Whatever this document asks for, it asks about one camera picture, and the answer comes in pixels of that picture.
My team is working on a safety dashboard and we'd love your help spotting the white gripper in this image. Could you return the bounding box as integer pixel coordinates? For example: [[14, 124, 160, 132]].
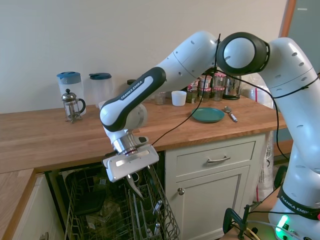
[[101, 143, 164, 202]]

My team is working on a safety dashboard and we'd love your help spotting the steel fork with grey handle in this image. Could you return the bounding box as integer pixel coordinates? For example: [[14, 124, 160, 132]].
[[152, 199, 164, 216]]

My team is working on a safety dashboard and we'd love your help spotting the black dishwasher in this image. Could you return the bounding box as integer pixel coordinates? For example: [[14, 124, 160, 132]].
[[44, 150, 167, 240]]

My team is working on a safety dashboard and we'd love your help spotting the grey cutlery basket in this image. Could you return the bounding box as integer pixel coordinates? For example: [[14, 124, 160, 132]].
[[127, 183, 166, 240]]

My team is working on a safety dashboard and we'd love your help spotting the white drawer front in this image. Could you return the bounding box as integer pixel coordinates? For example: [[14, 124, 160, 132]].
[[175, 140, 257, 177]]

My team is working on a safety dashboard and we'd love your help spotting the clear plastic container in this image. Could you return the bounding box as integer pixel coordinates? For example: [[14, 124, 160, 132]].
[[85, 211, 121, 226]]

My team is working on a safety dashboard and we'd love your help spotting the black plastic tray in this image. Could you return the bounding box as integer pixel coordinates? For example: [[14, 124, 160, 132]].
[[73, 189, 107, 217]]

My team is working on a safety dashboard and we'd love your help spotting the white cabinet door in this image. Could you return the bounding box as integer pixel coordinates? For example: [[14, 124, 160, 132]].
[[174, 164, 252, 235]]

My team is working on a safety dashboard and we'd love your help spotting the white kitchen cabinet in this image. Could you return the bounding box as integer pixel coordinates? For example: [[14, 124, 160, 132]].
[[164, 131, 270, 240]]

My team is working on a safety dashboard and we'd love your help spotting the glass jar red checked lid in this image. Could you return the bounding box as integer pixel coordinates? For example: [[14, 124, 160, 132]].
[[154, 91, 168, 106], [199, 87, 211, 103], [212, 86, 226, 102], [213, 72, 227, 89]]

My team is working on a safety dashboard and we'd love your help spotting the plain white cup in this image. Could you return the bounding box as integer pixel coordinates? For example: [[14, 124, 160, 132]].
[[170, 90, 188, 107]]

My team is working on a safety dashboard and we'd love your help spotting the teal plate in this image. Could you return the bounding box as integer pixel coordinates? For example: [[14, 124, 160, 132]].
[[191, 107, 226, 124]]

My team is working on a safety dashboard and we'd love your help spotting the green screw clamp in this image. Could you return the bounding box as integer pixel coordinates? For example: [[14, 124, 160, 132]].
[[222, 203, 251, 240]]

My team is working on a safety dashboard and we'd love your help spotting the glass jar with green contents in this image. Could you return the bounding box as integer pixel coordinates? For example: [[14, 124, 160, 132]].
[[187, 89, 199, 104]]

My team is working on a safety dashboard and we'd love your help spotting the glass French press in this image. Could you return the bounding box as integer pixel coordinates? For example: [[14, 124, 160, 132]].
[[61, 88, 87, 125]]

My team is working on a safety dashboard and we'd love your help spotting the clear pitcher with blue lid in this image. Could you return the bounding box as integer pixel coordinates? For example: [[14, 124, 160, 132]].
[[88, 72, 114, 109]]

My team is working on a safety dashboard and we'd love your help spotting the red print yogurt cup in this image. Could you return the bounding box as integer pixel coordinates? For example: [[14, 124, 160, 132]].
[[187, 79, 201, 93]]

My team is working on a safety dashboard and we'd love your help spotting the plain white cabinet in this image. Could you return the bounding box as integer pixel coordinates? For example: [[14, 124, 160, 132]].
[[11, 172, 67, 240]]

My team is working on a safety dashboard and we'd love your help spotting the white yogurt cup red rim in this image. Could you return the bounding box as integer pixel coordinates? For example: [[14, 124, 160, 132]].
[[198, 75, 214, 89]]

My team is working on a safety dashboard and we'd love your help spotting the tall white plastic bag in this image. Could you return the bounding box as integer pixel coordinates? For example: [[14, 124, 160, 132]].
[[254, 130, 276, 204]]

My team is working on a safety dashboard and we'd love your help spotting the white pitcher with blue lid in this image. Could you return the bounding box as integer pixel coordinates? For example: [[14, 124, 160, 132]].
[[56, 71, 87, 116]]

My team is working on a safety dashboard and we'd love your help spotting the steel electric kettle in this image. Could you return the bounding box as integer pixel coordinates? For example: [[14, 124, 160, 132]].
[[222, 74, 243, 101]]

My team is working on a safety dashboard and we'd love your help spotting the dark green C clamp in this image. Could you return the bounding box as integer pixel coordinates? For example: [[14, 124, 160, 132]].
[[273, 164, 290, 191]]

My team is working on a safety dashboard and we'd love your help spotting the clear bag of plastic cups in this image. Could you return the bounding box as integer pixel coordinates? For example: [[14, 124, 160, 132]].
[[240, 74, 279, 110]]

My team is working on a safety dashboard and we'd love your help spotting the wooden framed glass door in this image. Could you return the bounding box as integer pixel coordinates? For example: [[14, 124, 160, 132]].
[[272, 0, 320, 166]]

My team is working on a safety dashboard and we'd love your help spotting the grey wire dishwasher rack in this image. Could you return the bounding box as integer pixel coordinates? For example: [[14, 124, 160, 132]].
[[64, 162, 181, 240]]

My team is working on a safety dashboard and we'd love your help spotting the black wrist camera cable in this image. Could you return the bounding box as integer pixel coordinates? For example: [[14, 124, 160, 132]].
[[149, 33, 320, 161]]

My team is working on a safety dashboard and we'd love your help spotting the steel drawer handle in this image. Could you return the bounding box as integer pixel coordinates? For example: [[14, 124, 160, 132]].
[[206, 155, 232, 164]]

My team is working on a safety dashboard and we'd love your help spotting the steel spoon with grey handle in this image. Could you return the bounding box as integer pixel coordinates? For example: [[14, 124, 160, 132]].
[[223, 105, 239, 123]]

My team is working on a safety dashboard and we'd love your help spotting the cream cable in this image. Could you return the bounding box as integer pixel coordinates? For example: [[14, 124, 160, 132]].
[[245, 224, 260, 240]]

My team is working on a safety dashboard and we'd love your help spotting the black power cable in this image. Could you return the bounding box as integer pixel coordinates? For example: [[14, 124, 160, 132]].
[[249, 210, 320, 219]]

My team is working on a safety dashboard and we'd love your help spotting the white cable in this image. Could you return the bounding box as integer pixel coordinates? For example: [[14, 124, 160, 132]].
[[245, 219, 279, 230]]

